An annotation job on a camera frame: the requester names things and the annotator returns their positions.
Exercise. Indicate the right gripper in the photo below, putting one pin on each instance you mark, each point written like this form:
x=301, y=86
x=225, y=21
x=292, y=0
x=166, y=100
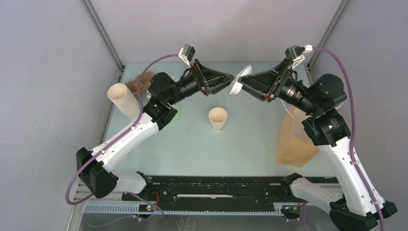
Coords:
x=255, y=83

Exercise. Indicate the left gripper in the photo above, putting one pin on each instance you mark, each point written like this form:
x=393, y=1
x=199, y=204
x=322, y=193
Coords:
x=221, y=80

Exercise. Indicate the white plastic cup lid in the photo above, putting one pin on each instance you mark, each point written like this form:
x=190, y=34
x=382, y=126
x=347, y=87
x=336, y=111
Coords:
x=236, y=86

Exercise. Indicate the single paper cup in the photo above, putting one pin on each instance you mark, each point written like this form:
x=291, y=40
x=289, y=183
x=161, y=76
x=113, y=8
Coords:
x=217, y=117

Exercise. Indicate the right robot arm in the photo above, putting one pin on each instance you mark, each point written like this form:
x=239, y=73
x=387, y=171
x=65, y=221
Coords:
x=358, y=207

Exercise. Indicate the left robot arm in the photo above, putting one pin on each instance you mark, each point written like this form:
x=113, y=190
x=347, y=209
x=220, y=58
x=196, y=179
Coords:
x=96, y=166

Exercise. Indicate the green cup holder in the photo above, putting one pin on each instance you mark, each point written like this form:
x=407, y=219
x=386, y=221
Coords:
x=178, y=115

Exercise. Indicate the brown paper bag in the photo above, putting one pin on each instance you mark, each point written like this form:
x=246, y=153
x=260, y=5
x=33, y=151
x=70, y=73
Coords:
x=295, y=148

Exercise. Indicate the stack of paper cups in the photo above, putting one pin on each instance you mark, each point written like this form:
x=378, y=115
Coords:
x=124, y=100

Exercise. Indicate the stack of white lids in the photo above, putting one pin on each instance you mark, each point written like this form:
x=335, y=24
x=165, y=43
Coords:
x=124, y=158

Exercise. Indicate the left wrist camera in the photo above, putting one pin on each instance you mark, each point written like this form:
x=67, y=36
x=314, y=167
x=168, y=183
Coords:
x=186, y=54

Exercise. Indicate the black front rail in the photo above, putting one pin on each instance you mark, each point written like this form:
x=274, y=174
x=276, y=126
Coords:
x=205, y=195

